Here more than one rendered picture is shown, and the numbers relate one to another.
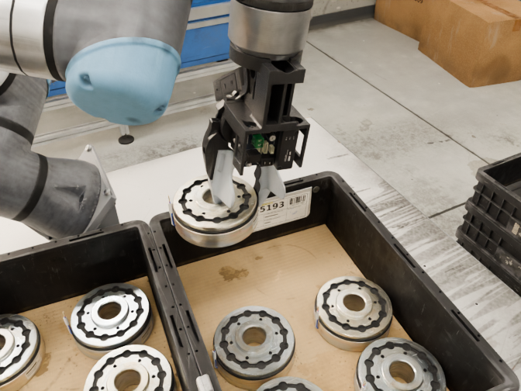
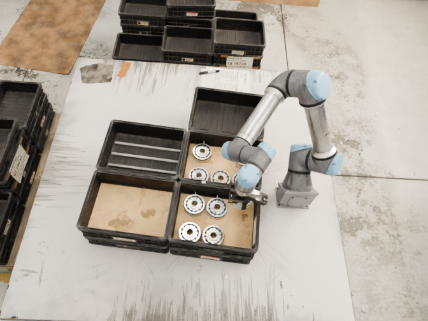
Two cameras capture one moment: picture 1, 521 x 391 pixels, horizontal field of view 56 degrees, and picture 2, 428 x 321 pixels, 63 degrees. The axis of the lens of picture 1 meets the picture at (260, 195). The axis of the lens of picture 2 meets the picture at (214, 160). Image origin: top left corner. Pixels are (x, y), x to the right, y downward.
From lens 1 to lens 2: 135 cm
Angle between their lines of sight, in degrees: 67
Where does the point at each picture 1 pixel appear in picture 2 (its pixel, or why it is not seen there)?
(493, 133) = not seen: outside the picture
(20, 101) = (314, 164)
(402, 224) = (256, 313)
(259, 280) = (237, 222)
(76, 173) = (297, 183)
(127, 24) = (230, 146)
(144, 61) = (224, 149)
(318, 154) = (318, 310)
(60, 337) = not seen: hidden behind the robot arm
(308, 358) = (208, 220)
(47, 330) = not seen: hidden behind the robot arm
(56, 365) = (236, 169)
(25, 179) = (292, 166)
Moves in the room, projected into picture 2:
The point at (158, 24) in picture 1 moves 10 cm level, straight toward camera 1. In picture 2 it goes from (230, 152) to (206, 145)
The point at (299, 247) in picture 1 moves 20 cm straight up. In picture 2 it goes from (244, 241) to (251, 225)
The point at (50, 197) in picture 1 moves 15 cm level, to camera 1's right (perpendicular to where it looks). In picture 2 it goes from (289, 174) to (278, 198)
